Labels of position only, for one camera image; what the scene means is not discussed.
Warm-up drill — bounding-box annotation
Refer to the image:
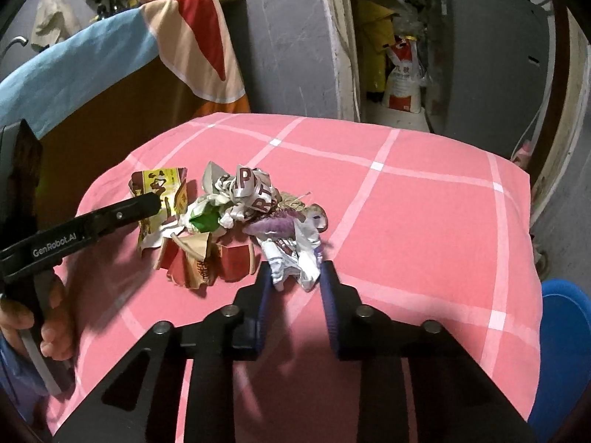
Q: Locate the yellow bag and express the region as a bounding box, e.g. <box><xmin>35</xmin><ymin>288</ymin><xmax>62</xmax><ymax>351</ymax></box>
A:
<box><xmin>356</xmin><ymin>0</ymin><xmax>394</xmax><ymax>93</ymax></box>

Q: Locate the red tan torn carton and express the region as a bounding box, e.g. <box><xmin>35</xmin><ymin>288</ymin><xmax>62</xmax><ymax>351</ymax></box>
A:
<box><xmin>154</xmin><ymin>233</ymin><xmax>257</xmax><ymax>291</ymax></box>

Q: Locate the white lettered crumpled wrapper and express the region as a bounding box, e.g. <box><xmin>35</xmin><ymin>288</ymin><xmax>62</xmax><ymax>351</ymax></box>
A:
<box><xmin>200</xmin><ymin>161</ymin><xmax>280</xmax><ymax>229</ymax></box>

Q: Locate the red white rice sack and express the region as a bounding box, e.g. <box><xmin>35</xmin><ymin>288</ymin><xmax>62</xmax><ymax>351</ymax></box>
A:
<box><xmin>383</xmin><ymin>36</ymin><xmax>425</xmax><ymax>114</ymax></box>

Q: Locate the light blue cloth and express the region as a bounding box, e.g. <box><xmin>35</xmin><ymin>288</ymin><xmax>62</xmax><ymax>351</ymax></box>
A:
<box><xmin>1</xmin><ymin>8</ymin><xmax>158</xmax><ymax>138</ymax></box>

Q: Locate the green white crumpled wrapper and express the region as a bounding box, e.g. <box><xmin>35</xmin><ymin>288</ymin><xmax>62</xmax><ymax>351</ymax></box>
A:
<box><xmin>179</xmin><ymin>195</ymin><xmax>225</xmax><ymax>233</ymax></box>

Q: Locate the person's left hand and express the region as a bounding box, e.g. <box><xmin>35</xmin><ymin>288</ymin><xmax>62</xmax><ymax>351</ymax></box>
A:
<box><xmin>1</xmin><ymin>275</ymin><xmax>75</xmax><ymax>361</ymax></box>

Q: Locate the white hanging rag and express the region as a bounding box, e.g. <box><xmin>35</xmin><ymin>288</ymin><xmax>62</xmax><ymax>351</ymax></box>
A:
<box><xmin>30</xmin><ymin>0</ymin><xmax>82</xmax><ymax>53</ymax></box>

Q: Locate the yellow brown snack wrapper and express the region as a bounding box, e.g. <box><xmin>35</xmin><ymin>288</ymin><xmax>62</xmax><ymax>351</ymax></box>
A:
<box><xmin>128</xmin><ymin>167</ymin><xmax>188</xmax><ymax>252</ymax></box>

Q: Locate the blue plastic basin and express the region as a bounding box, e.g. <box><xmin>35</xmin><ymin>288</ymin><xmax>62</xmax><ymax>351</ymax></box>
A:
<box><xmin>528</xmin><ymin>279</ymin><xmax>590</xmax><ymax>442</ymax></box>

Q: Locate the red beige striped cloth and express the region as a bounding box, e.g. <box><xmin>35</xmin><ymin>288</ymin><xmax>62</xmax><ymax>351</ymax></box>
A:
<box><xmin>140</xmin><ymin>0</ymin><xmax>250</xmax><ymax>117</ymax></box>

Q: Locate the pink checked tablecloth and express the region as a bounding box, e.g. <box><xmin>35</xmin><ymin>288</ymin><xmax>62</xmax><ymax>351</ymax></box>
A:
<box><xmin>79</xmin><ymin>113</ymin><xmax>542</xmax><ymax>442</ymax></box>

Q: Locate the grey refrigerator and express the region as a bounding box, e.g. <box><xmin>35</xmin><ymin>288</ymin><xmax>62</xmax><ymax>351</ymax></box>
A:
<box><xmin>425</xmin><ymin>0</ymin><xmax>549</xmax><ymax>158</ymax></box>

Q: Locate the brown wooden cabinet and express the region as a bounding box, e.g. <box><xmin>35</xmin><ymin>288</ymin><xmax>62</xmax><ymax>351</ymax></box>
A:
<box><xmin>37</xmin><ymin>55</ymin><xmax>195</xmax><ymax>228</ymax></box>

